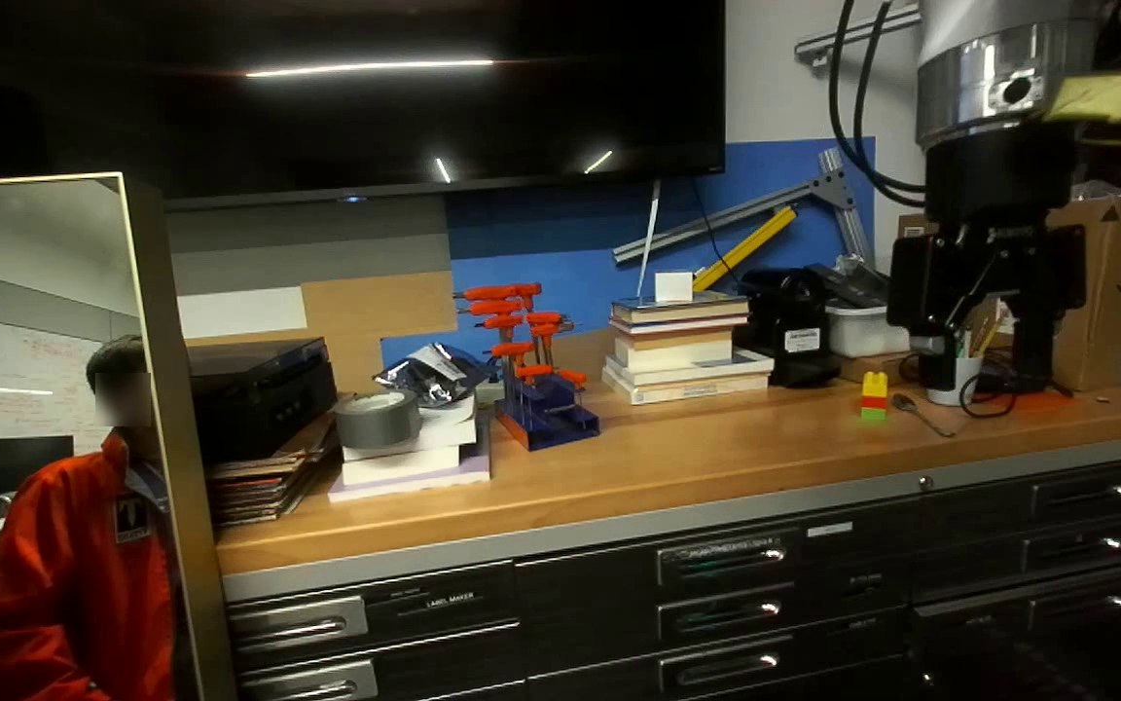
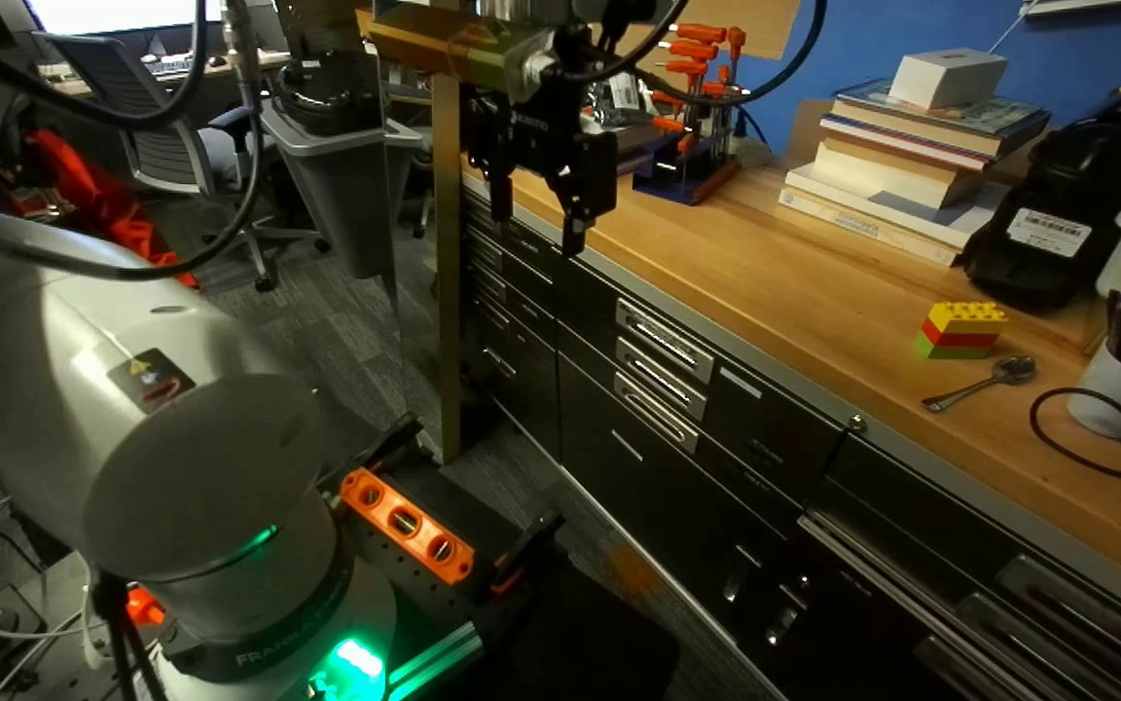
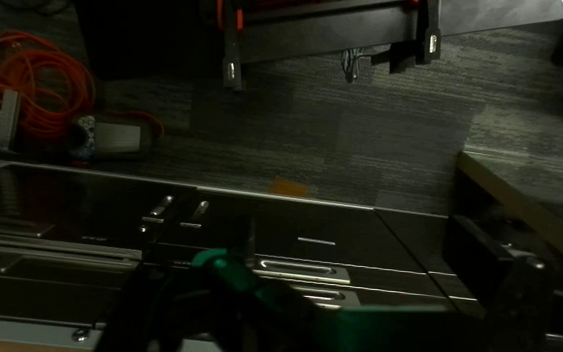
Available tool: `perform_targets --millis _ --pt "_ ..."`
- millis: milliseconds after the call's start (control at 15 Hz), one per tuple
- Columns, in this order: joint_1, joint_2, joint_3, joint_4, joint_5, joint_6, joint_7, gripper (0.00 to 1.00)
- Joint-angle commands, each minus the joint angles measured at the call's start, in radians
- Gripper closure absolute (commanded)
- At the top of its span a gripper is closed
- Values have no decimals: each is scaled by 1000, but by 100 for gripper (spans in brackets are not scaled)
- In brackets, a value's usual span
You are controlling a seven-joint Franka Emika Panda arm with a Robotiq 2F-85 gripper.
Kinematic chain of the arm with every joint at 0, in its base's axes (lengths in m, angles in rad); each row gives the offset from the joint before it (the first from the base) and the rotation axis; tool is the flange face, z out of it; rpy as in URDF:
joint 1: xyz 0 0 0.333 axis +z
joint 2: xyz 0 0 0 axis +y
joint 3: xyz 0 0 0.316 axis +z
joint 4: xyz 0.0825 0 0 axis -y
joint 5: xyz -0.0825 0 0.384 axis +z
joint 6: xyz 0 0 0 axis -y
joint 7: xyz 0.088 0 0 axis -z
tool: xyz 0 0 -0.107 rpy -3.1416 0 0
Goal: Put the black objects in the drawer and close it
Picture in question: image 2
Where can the grey trash bin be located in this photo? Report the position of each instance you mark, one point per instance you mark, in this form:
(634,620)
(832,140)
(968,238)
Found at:
(327,168)

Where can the small white box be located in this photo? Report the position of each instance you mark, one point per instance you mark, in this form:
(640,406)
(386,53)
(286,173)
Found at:
(946,79)

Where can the yellow red green toy bricks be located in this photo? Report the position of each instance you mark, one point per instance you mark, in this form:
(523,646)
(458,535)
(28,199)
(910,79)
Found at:
(962,326)

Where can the red lit button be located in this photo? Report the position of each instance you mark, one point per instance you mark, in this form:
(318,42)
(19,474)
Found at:
(147,609)

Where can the stack of books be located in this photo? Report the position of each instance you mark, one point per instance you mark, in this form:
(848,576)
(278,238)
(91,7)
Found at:
(911,160)

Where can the computer monitor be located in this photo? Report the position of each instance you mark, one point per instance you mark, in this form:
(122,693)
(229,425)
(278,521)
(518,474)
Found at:
(108,11)

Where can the green object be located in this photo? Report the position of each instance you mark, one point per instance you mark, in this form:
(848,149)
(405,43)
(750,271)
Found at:
(436,656)

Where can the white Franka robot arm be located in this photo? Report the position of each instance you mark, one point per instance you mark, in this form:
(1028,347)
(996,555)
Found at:
(135,432)

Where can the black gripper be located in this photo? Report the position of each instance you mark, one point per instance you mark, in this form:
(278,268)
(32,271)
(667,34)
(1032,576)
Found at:
(545,140)

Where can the black device with white label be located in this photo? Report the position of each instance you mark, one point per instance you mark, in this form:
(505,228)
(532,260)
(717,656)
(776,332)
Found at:
(1053,219)

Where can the black drawer cabinet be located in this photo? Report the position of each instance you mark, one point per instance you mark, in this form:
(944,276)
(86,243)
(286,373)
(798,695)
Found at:
(950,598)

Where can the office chair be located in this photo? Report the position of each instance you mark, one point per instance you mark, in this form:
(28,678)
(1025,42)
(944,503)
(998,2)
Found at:
(288,234)

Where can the orange hex keys blue stand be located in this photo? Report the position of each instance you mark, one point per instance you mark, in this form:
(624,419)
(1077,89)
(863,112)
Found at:
(701,103)

